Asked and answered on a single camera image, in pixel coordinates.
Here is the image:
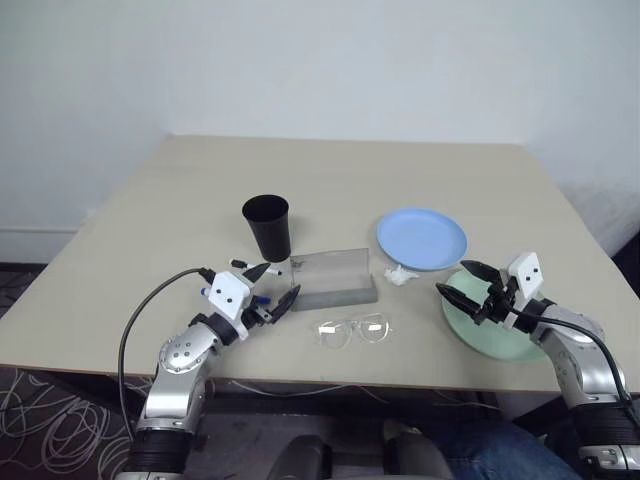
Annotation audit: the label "black plastic cup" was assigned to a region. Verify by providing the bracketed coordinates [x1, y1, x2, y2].
[241, 194, 292, 264]

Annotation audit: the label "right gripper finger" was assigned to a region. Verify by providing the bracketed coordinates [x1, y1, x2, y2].
[459, 260, 500, 287]
[435, 283, 483, 324]

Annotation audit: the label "green plate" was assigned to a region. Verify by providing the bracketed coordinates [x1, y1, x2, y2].
[440, 269, 549, 362]

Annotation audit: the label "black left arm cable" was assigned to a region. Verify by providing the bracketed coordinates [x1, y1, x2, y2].
[117, 267, 217, 444]

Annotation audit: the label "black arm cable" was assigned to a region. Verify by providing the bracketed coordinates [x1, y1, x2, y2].
[507, 308, 635, 406]
[117, 267, 217, 444]

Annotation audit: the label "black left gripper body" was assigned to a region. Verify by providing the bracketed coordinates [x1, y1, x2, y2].
[239, 293, 277, 331]

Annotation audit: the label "dark rounded shape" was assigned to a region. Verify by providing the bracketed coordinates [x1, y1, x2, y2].
[282, 433, 337, 480]

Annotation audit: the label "thin white cable under table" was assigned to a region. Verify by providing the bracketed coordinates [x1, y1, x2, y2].
[227, 378, 501, 412]

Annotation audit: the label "clear frame glasses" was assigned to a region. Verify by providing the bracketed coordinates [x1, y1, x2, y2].
[313, 312, 396, 347]

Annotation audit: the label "white pen with black cap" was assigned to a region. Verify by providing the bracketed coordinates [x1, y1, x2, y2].
[228, 258, 282, 278]

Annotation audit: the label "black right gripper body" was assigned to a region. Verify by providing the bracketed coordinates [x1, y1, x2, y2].
[472, 273, 522, 327]

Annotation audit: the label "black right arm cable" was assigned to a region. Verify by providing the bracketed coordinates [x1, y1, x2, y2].
[507, 308, 635, 406]

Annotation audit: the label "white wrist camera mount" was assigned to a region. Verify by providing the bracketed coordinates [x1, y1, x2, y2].
[207, 270, 254, 342]
[503, 252, 544, 332]

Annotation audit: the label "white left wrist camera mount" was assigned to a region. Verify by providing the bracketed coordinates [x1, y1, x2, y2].
[207, 270, 254, 342]

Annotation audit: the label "clear plastic glasses case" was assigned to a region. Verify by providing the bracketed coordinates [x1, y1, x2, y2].
[288, 246, 379, 312]

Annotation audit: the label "grey rounded shape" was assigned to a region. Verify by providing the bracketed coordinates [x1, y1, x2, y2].
[383, 418, 454, 480]

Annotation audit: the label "blue jeans leg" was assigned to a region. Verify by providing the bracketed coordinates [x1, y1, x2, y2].
[432, 422, 584, 480]

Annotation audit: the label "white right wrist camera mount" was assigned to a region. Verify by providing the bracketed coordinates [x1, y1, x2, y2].
[503, 252, 544, 332]

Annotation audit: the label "blue plate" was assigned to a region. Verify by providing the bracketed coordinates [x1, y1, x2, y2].
[375, 207, 469, 274]

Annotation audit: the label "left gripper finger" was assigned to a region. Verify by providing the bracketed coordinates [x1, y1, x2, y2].
[243, 263, 271, 288]
[269, 284, 303, 324]

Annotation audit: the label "crumpled white tissue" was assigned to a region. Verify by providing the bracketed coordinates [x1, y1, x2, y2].
[383, 265, 420, 287]

